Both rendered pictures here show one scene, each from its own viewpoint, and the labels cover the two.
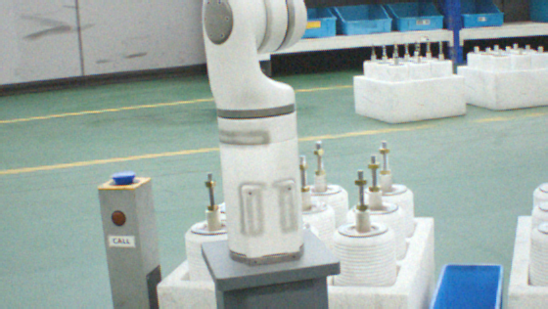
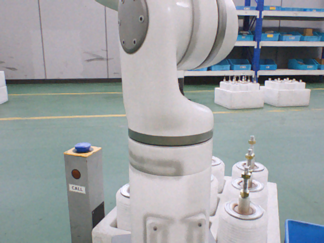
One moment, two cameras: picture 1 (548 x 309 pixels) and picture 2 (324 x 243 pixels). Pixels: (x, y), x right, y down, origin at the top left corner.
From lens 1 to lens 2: 66 cm
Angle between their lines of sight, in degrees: 4
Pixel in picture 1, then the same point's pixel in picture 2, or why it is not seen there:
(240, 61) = (154, 76)
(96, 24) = (114, 58)
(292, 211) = not seen: outside the picture
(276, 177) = (186, 212)
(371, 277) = not seen: outside the picture
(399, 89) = (235, 94)
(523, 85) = (290, 96)
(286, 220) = not seen: outside the picture
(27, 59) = (86, 69)
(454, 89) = (259, 96)
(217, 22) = (130, 25)
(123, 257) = (78, 198)
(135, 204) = (87, 167)
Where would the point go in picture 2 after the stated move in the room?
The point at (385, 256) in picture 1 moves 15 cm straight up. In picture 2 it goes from (261, 236) to (268, 162)
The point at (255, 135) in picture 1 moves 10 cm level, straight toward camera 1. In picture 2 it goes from (167, 166) to (163, 230)
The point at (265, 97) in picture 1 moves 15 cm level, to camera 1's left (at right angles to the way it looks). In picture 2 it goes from (182, 123) to (23, 120)
